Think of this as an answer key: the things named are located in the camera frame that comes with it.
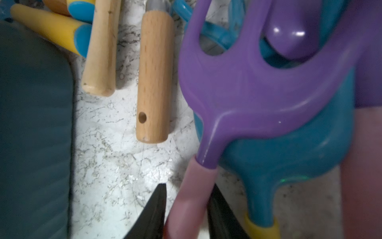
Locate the teal plastic storage box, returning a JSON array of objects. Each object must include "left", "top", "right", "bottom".
[{"left": 1, "top": 21, "right": 74, "bottom": 239}]

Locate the lime rake light wood handle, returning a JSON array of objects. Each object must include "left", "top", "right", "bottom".
[{"left": 136, "top": 1, "right": 175, "bottom": 143}]

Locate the purple rake pink handle back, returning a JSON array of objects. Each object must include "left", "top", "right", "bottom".
[{"left": 265, "top": 1, "right": 382, "bottom": 239}]

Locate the green rake pale wood handle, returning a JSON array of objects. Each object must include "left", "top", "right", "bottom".
[{"left": 81, "top": 0, "right": 121, "bottom": 97}]

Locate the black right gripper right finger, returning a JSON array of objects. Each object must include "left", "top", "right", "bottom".
[{"left": 207, "top": 184, "right": 250, "bottom": 239}]

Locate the blue fork rake yellow handle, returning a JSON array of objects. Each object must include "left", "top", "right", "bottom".
[{"left": 66, "top": 0, "right": 95, "bottom": 23}]

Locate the purple rake pink handle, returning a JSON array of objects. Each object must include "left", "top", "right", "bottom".
[
  {"left": 164, "top": 1, "right": 382, "bottom": 239},
  {"left": 265, "top": 1, "right": 382, "bottom": 239}
]

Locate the lime trowel brown wood handle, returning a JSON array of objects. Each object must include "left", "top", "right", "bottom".
[{"left": 42, "top": 0, "right": 70, "bottom": 16}]

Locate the purple rake pink handle front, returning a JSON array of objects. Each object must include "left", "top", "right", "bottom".
[{"left": 164, "top": 1, "right": 382, "bottom": 239}]

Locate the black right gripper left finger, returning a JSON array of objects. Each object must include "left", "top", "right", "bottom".
[{"left": 124, "top": 183, "right": 167, "bottom": 239}]

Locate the blue rake yellow handle lower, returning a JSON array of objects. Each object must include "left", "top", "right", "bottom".
[{"left": 10, "top": 4, "right": 92, "bottom": 58}]

